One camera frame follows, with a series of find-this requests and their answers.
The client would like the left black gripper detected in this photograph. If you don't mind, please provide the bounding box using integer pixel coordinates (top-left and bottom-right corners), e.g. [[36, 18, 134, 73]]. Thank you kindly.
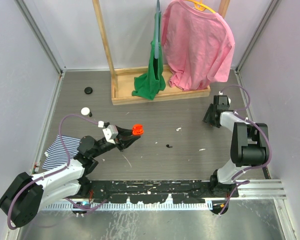
[[91, 125, 140, 159]]

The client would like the black earbud case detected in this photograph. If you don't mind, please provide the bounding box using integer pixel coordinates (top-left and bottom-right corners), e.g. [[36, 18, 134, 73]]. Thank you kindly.
[[84, 86, 93, 95]]

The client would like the yellow clothes hanger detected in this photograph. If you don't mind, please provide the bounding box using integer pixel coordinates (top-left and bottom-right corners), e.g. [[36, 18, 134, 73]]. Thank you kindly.
[[185, 0, 216, 14]]

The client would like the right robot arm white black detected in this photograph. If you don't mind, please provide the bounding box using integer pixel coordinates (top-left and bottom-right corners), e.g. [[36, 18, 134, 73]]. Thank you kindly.
[[203, 95, 271, 197]]

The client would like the white earbud case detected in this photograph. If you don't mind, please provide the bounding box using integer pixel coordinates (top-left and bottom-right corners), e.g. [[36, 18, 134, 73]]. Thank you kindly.
[[80, 107, 91, 116]]

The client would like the green tank top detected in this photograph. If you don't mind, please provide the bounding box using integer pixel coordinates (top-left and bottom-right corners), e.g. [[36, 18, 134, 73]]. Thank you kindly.
[[131, 14, 166, 101]]

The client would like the grey-blue clothes hanger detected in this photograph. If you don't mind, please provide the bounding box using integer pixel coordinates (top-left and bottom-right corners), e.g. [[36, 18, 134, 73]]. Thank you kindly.
[[154, 0, 161, 60]]

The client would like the grey slotted cable duct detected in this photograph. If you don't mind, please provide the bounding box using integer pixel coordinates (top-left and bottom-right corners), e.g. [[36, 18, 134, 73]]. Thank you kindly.
[[43, 197, 213, 211]]

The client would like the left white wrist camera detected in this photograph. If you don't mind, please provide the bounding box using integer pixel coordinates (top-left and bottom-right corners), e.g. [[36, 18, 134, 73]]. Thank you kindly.
[[97, 121, 119, 145]]

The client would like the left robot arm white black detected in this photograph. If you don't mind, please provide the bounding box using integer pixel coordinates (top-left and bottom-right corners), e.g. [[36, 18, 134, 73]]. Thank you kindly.
[[0, 124, 144, 230]]

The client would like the pink t-shirt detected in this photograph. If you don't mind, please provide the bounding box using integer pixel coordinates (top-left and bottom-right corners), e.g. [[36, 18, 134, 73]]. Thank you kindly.
[[161, 0, 235, 91]]

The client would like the orange earbud case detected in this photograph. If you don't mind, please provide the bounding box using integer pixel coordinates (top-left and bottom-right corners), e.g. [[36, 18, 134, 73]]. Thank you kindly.
[[132, 123, 144, 136]]

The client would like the blue white striped cloth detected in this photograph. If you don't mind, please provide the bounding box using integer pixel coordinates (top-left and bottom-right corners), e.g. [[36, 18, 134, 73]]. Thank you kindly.
[[42, 134, 80, 170]]

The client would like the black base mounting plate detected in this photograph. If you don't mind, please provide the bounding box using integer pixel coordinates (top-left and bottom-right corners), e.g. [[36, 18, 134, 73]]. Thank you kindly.
[[76, 180, 236, 204]]

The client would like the wooden clothes rack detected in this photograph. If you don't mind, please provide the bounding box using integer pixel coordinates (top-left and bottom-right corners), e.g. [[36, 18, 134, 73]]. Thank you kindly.
[[91, 0, 231, 106]]

